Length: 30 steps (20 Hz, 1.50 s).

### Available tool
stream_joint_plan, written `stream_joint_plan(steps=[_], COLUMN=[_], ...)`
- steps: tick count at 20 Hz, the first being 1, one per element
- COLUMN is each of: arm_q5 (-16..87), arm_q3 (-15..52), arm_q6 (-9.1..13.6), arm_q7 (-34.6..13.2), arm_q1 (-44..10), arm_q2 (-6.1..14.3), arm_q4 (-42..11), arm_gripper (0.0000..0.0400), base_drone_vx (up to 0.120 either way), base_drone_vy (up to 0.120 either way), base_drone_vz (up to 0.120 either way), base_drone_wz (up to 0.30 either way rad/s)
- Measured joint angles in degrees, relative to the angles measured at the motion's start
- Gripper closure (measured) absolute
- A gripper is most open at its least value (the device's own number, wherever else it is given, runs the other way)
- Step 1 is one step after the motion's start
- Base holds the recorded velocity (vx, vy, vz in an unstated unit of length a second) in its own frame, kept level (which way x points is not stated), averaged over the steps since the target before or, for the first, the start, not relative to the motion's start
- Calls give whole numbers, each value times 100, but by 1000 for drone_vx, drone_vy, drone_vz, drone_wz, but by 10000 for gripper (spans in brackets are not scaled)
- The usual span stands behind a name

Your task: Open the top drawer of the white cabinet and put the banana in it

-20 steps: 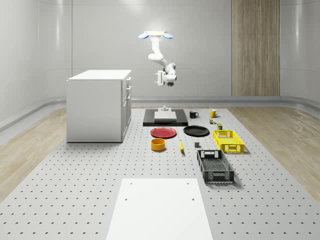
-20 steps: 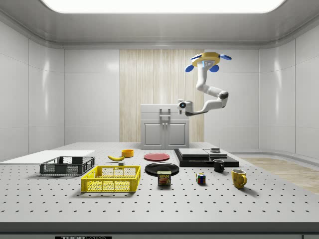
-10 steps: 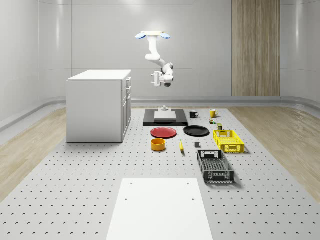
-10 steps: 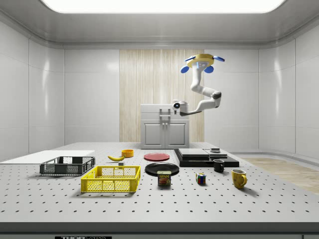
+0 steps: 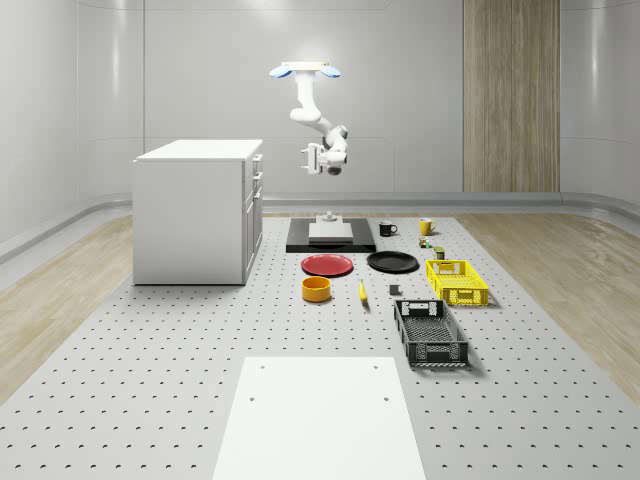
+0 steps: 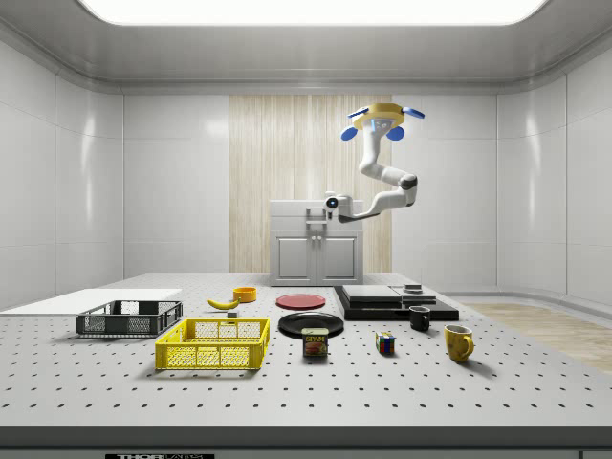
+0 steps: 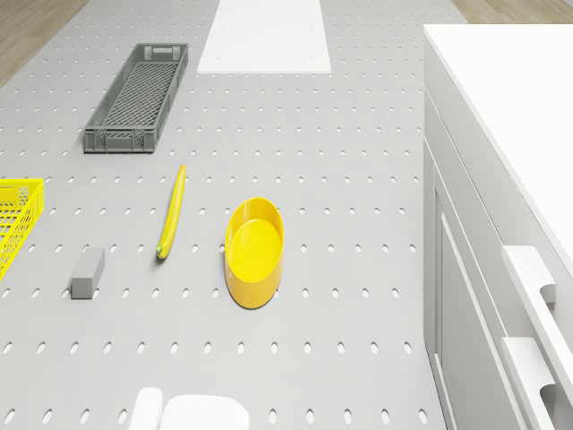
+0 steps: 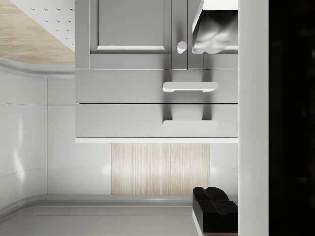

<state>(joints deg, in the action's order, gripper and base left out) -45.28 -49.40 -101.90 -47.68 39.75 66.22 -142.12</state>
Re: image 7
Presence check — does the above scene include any white board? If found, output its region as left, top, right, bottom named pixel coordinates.
left=196, top=0, right=333, bottom=75

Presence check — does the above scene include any yellow bowl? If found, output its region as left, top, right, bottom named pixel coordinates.
left=224, top=197, right=286, bottom=309

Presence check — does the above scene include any dark grey basket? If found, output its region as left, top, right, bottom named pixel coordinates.
left=83, top=42, right=190, bottom=156

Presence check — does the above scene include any yellow basket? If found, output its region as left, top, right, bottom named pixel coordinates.
left=0, top=178, right=46, bottom=281

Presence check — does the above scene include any white cabinet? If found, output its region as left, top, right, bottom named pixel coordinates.
left=423, top=23, right=573, bottom=430

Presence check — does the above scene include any grey cube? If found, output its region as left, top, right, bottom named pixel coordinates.
left=70, top=246, right=107, bottom=301

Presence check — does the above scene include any banana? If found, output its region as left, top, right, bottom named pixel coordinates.
left=155, top=164, right=187, bottom=260

